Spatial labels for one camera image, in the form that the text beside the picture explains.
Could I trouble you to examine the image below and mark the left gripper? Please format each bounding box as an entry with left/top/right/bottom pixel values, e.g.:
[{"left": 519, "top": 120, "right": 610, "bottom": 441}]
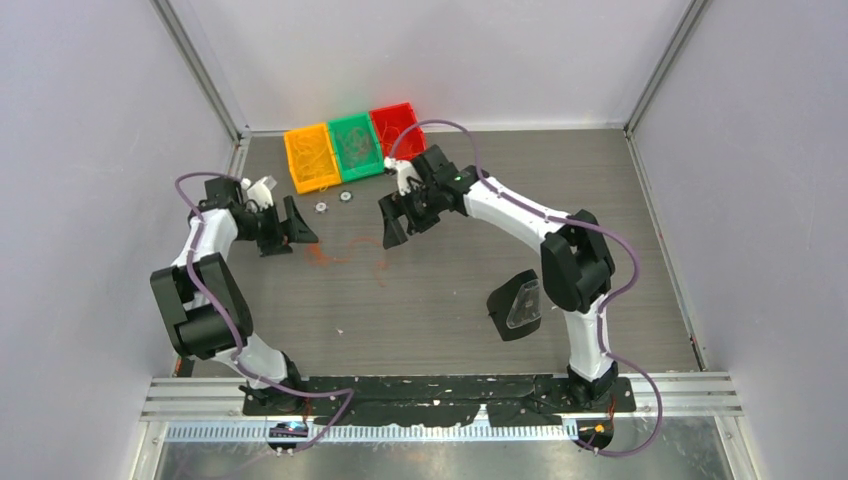
[{"left": 235, "top": 197, "right": 317, "bottom": 258}]

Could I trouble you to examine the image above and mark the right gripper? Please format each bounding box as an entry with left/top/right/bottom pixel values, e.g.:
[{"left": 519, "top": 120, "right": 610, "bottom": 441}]
[{"left": 379, "top": 183, "right": 443, "bottom": 250}]

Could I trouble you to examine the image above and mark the cable bundle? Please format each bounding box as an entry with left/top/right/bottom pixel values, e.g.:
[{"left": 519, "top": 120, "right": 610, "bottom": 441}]
[{"left": 303, "top": 237, "right": 392, "bottom": 289}]

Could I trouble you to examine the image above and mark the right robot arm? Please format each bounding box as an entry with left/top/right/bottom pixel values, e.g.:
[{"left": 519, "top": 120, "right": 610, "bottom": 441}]
[{"left": 378, "top": 146, "right": 618, "bottom": 411}]

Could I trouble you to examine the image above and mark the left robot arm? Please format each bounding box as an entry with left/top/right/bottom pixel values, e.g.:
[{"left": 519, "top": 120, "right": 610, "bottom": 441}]
[{"left": 150, "top": 172, "right": 318, "bottom": 414}]

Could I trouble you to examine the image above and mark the green plastic bin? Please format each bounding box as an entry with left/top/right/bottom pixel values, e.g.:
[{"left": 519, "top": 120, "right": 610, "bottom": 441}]
[{"left": 327, "top": 112, "right": 384, "bottom": 183}]

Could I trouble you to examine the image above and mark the red plastic bin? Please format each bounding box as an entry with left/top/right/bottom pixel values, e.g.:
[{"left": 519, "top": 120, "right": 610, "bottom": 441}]
[{"left": 368, "top": 102, "right": 427, "bottom": 160}]

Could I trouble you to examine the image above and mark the yellow plastic bin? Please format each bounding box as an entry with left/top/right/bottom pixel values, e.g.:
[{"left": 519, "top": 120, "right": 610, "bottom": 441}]
[{"left": 283, "top": 123, "right": 342, "bottom": 194}]

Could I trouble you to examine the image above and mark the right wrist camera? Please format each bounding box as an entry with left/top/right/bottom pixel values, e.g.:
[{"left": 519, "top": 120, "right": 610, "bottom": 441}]
[{"left": 384, "top": 156, "right": 422, "bottom": 196}]

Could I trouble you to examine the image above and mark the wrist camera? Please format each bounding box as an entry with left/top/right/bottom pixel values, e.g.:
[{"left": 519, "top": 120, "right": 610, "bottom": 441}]
[
  {"left": 384, "top": 156, "right": 422, "bottom": 196},
  {"left": 240, "top": 176, "right": 277, "bottom": 212}
]

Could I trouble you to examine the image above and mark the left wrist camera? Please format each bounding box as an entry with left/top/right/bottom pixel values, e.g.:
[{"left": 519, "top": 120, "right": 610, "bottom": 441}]
[{"left": 240, "top": 176, "right": 277, "bottom": 212}]

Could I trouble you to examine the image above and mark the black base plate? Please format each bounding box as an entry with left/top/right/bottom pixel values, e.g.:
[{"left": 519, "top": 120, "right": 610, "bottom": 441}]
[{"left": 239, "top": 374, "right": 636, "bottom": 427}]

